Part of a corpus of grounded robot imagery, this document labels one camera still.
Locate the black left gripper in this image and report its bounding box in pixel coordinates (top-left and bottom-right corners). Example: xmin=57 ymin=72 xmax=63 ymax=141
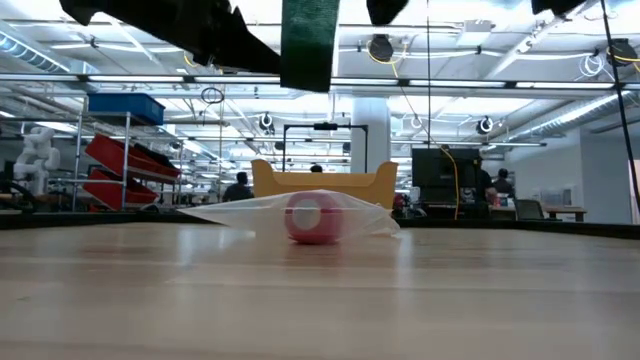
xmin=58 ymin=0 xmax=282 ymax=76

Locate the green bandage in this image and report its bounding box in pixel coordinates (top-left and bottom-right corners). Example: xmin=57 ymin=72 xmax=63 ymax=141
xmin=279 ymin=0 xmax=342 ymax=93

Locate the clear plastic zip bag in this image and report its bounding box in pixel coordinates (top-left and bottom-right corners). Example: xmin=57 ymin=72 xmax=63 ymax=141
xmin=177 ymin=188 xmax=401 ymax=242

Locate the red bandage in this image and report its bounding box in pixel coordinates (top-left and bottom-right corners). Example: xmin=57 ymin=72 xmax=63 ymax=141
xmin=283 ymin=192 xmax=346 ymax=246

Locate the blue storage bin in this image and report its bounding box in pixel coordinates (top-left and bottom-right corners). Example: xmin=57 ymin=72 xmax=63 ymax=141
xmin=87 ymin=92 xmax=166 ymax=126

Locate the white square column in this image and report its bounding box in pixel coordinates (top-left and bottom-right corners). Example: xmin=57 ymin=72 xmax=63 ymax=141
xmin=349 ymin=97 xmax=392 ymax=174

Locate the metal shelf rack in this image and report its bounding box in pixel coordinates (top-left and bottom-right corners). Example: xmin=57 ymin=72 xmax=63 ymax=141
xmin=49 ymin=94 xmax=231 ymax=214

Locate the red plastic storage bin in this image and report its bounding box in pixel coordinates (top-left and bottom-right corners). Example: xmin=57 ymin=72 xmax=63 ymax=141
xmin=84 ymin=133 xmax=182 ymax=179
xmin=82 ymin=168 xmax=160 ymax=211

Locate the black monitor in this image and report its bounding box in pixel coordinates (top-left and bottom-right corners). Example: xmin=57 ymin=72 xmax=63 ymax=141
xmin=411 ymin=148 xmax=483 ymax=205

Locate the yellow plastic bin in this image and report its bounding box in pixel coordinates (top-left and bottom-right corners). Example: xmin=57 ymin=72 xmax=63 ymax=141
xmin=250 ymin=158 xmax=400 ymax=211

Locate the black office chair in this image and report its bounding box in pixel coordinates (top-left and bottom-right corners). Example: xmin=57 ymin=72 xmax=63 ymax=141
xmin=514 ymin=198 xmax=547 ymax=221

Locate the wooden work table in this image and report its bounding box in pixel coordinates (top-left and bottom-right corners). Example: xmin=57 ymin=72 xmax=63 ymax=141
xmin=542 ymin=206 xmax=587 ymax=223

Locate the black hanging cable coil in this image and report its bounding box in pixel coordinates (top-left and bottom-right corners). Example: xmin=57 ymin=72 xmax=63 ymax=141
xmin=200 ymin=86 xmax=225 ymax=105

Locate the thin black hanging cable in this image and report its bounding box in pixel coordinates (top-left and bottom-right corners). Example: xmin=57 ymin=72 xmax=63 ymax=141
xmin=426 ymin=0 xmax=432 ymax=151

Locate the black camera gantry frame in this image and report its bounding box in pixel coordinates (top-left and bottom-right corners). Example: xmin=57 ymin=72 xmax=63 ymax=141
xmin=282 ymin=122 xmax=370 ymax=174

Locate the yellow hanging cable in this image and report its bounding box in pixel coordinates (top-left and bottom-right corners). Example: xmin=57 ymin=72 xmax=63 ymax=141
xmin=367 ymin=42 xmax=460 ymax=221

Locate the black aluminium table frame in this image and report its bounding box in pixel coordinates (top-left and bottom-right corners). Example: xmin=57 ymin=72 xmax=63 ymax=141
xmin=0 ymin=212 xmax=640 ymax=240

